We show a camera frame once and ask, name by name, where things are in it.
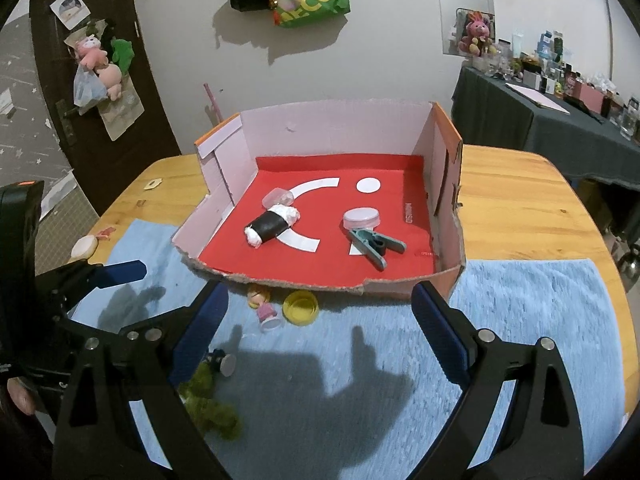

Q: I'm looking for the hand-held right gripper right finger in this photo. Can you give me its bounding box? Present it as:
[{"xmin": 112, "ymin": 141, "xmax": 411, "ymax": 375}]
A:
[{"xmin": 410, "ymin": 281, "xmax": 586, "ymax": 480}]

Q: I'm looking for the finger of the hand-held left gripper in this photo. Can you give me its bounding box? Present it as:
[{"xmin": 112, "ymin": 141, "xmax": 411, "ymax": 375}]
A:
[
  {"xmin": 61, "ymin": 307, "xmax": 173, "ymax": 342},
  {"xmin": 35, "ymin": 259, "xmax": 147, "ymax": 312}
]

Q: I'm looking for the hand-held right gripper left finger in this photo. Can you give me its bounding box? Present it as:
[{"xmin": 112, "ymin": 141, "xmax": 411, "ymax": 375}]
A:
[{"xmin": 50, "ymin": 283, "xmax": 231, "ymax": 480}]

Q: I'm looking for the black-haired boy figurine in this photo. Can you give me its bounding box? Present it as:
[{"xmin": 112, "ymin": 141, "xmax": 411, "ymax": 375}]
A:
[{"xmin": 205, "ymin": 347, "xmax": 238, "ymax": 378}]

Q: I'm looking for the yellow bottle cap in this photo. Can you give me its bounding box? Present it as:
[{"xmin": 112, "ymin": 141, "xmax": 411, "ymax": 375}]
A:
[{"xmin": 283, "ymin": 290, "xmax": 321, "ymax": 328}]

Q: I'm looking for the teal clothespin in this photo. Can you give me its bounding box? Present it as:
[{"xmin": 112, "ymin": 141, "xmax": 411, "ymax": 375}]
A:
[{"xmin": 346, "ymin": 227, "xmax": 407, "ymax": 272}]

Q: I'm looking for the black roll with white ends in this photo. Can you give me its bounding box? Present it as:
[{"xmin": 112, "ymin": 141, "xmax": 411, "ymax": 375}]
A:
[{"xmin": 244, "ymin": 202, "xmax": 301, "ymax": 249}]

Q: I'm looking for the white jar lid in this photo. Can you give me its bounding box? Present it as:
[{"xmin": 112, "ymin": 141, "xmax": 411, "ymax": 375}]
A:
[{"xmin": 342, "ymin": 208, "xmax": 381, "ymax": 232}]

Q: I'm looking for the orange cardboard box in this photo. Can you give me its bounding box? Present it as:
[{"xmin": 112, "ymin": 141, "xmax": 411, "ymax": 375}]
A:
[{"xmin": 171, "ymin": 100, "xmax": 467, "ymax": 301}]

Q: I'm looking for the clear plastic box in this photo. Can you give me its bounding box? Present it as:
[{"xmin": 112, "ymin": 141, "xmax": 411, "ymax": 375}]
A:
[{"xmin": 261, "ymin": 187, "xmax": 295, "ymax": 209}]

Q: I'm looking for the person's left hand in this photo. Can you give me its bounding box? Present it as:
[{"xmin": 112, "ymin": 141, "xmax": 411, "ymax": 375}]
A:
[{"xmin": 5, "ymin": 377, "xmax": 37, "ymax": 417}]

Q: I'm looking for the cream round compact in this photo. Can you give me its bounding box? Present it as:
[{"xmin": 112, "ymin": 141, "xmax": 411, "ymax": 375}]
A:
[{"xmin": 71, "ymin": 235, "xmax": 100, "ymax": 261}]

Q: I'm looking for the white grid panel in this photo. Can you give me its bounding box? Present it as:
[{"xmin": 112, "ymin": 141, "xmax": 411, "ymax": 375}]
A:
[{"xmin": 37, "ymin": 172, "xmax": 98, "ymax": 241}]

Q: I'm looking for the pink doll figurine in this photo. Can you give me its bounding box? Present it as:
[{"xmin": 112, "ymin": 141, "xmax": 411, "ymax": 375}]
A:
[{"xmin": 247, "ymin": 284, "xmax": 281, "ymax": 331}]

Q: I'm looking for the blue fluffy towel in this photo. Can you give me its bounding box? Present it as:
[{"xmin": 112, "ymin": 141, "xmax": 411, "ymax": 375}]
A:
[{"xmin": 70, "ymin": 217, "xmax": 632, "ymax": 480}]

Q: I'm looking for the beige hanging cloth bag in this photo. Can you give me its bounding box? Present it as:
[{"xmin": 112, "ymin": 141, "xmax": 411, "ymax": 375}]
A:
[{"xmin": 97, "ymin": 80, "xmax": 146, "ymax": 142}]

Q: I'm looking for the clear plastic bag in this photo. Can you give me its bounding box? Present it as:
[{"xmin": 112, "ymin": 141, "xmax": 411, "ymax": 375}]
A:
[{"xmin": 73, "ymin": 67, "xmax": 108, "ymax": 108}]

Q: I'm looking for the dark brown door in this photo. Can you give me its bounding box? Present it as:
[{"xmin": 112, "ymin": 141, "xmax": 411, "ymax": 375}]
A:
[{"xmin": 28, "ymin": 0, "xmax": 181, "ymax": 216}]

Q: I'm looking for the pink stick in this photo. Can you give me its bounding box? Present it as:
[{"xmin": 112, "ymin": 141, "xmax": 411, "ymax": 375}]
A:
[{"xmin": 202, "ymin": 82, "xmax": 223, "ymax": 128}]

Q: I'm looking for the peach plush toy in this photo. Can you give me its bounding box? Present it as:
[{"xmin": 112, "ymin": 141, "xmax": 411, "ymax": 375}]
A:
[{"xmin": 97, "ymin": 63, "xmax": 125, "ymax": 101}]

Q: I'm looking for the green plush toy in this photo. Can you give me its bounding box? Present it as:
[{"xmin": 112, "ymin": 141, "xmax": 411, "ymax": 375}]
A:
[{"xmin": 110, "ymin": 37, "xmax": 136, "ymax": 73}]

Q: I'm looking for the side table with dark cloth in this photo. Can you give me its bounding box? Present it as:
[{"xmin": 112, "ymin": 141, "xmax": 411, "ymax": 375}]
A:
[{"xmin": 451, "ymin": 65, "xmax": 640, "ymax": 191}]

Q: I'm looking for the pink plush toy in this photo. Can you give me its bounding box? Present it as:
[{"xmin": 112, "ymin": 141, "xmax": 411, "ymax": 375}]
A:
[{"xmin": 75, "ymin": 34, "xmax": 108, "ymax": 68}]

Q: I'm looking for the round picture sticker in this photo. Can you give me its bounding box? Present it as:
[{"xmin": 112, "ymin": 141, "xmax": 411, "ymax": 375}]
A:
[{"xmin": 50, "ymin": 0, "xmax": 91, "ymax": 28}]

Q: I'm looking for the cluster of bottles and jars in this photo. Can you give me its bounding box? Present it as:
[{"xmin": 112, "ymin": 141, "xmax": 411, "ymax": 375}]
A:
[{"xmin": 470, "ymin": 27, "xmax": 640, "ymax": 146}]

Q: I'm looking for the pink bunny plush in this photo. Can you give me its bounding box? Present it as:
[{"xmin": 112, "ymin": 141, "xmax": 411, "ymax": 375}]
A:
[{"xmin": 459, "ymin": 10, "xmax": 496, "ymax": 57}]

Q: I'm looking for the white cabinet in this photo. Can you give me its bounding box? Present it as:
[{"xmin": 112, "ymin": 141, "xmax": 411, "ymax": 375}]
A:
[{"xmin": 602, "ymin": 0, "xmax": 640, "ymax": 106}]

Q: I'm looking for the door handle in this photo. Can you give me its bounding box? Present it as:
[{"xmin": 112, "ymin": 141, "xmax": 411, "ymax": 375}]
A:
[{"xmin": 55, "ymin": 100, "xmax": 76, "ymax": 148}]

